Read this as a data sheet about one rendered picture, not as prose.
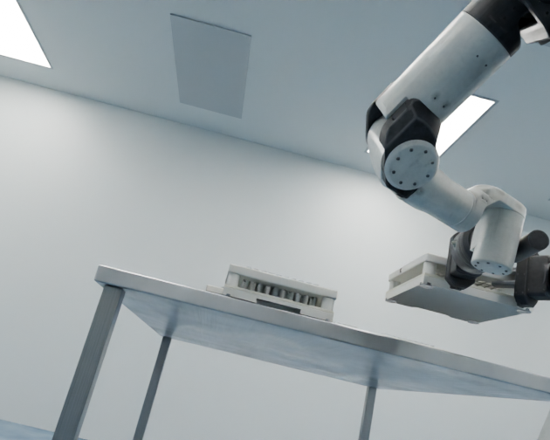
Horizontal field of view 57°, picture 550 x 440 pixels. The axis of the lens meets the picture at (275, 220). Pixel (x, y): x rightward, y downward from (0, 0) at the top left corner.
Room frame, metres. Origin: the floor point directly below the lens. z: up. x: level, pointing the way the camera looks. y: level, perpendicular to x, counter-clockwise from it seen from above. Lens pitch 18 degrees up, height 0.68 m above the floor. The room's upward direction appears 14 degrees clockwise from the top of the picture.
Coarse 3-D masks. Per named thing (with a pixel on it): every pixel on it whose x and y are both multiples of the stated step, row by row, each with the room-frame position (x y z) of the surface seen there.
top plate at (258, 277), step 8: (232, 264) 1.08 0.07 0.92; (232, 272) 1.08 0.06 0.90; (240, 272) 1.08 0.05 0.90; (248, 272) 1.08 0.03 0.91; (256, 272) 1.08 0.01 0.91; (264, 272) 1.08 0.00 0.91; (240, 280) 1.14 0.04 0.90; (256, 280) 1.10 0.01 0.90; (264, 280) 1.08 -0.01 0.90; (272, 280) 1.08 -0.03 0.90; (280, 280) 1.08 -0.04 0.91; (288, 280) 1.09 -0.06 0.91; (296, 280) 1.09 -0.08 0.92; (280, 288) 1.12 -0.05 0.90; (288, 288) 1.10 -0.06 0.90; (296, 288) 1.09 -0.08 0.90; (304, 288) 1.09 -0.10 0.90; (312, 288) 1.09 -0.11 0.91; (320, 288) 1.09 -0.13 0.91; (312, 296) 1.12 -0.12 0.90; (320, 296) 1.10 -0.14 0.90; (328, 296) 1.09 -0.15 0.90; (336, 296) 1.09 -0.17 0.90; (320, 304) 1.19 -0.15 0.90
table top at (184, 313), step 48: (144, 288) 1.06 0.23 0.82; (192, 288) 1.07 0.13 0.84; (192, 336) 2.04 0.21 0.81; (240, 336) 1.54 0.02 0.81; (288, 336) 1.23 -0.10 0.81; (336, 336) 1.08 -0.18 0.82; (384, 336) 1.09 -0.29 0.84; (384, 384) 2.13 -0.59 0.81; (432, 384) 1.59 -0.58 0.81; (480, 384) 1.26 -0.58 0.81; (528, 384) 1.11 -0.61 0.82
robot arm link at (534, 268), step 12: (528, 264) 0.98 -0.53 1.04; (540, 264) 0.96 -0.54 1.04; (516, 276) 1.00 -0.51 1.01; (528, 276) 0.98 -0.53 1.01; (540, 276) 0.96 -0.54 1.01; (516, 288) 1.00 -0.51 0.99; (528, 288) 0.98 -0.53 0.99; (540, 288) 0.96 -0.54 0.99; (516, 300) 1.00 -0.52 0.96; (528, 300) 0.99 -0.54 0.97
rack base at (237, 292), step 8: (224, 288) 1.08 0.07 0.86; (232, 288) 1.08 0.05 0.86; (240, 288) 1.08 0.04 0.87; (232, 296) 1.08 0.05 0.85; (240, 296) 1.08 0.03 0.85; (248, 296) 1.08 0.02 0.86; (256, 296) 1.08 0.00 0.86; (264, 296) 1.08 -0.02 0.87; (272, 296) 1.08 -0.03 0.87; (264, 304) 1.10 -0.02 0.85; (272, 304) 1.10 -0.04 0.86; (280, 304) 1.09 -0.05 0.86; (288, 304) 1.09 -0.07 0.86; (296, 304) 1.09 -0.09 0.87; (304, 304) 1.09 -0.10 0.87; (296, 312) 1.10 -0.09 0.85; (304, 312) 1.09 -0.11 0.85; (312, 312) 1.09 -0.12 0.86; (320, 312) 1.09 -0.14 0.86; (328, 312) 1.09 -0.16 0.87
